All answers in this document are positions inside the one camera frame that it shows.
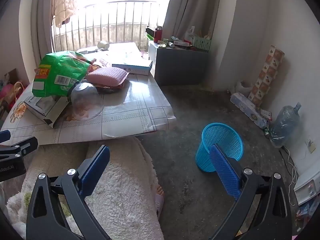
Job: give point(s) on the crumpled white bag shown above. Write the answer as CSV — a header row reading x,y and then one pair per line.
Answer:
x,y
243,87

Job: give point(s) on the grey curtain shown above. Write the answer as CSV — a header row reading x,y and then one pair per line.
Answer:
x,y
192,7
40,17

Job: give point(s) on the blue water jug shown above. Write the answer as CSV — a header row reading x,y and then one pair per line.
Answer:
x,y
285,127

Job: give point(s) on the grey cabinet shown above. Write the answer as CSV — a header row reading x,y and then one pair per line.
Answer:
x,y
180,65

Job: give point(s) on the red gift bag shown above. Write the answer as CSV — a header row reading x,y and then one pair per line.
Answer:
x,y
10,91

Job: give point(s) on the green can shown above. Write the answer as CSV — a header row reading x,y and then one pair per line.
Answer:
x,y
267,132

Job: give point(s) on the clear glass bowl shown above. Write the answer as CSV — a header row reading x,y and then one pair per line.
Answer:
x,y
85,100

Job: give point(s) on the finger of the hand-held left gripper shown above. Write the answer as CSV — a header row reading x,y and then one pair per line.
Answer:
x,y
4,136
22,147

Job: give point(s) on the cream puffer jacket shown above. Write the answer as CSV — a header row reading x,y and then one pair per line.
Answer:
x,y
65,2

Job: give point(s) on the cream fluffy blanket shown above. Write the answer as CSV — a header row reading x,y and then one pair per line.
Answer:
x,y
125,187

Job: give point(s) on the white paper cup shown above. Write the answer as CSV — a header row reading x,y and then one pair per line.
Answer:
x,y
103,45

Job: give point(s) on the white plastic bag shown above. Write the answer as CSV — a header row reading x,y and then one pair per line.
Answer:
x,y
190,33

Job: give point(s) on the white tissue pack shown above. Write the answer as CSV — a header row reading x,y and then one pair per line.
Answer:
x,y
246,107

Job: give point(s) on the pink knitted cloth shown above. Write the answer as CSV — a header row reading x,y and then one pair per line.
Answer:
x,y
107,76

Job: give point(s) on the green and black box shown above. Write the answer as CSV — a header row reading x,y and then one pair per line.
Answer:
x,y
150,33

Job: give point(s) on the green plastic basket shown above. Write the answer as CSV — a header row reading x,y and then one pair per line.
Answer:
x,y
201,44

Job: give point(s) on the metal window railing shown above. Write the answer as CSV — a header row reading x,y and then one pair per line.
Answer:
x,y
105,27

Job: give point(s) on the green snack bag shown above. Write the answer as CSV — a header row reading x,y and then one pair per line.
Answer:
x,y
57,67

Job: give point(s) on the person's foot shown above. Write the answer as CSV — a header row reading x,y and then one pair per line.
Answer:
x,y
159,197

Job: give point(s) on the white tube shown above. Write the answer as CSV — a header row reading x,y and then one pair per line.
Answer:
x,y
171,44

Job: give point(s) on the blue plastic wastebasket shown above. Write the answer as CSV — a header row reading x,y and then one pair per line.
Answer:
x,y
207,150

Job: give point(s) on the red thermos bottle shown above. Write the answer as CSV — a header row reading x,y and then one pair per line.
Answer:
x,y
157,35

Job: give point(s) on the blue and white box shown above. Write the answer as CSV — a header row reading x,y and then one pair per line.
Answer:
x,y
132,67

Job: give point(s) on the checked patterned carton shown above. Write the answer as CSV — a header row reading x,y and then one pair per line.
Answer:
x,y
266,77

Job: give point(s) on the black and white carton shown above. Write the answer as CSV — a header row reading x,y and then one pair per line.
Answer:
x,y
42,110

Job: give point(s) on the white appliance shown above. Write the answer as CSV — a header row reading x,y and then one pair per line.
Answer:
x,y
307,187

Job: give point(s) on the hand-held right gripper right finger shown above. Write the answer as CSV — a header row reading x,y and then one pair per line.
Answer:
x,y
225,172

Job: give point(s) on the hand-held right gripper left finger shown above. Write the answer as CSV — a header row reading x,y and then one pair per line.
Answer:
x,y
95,165

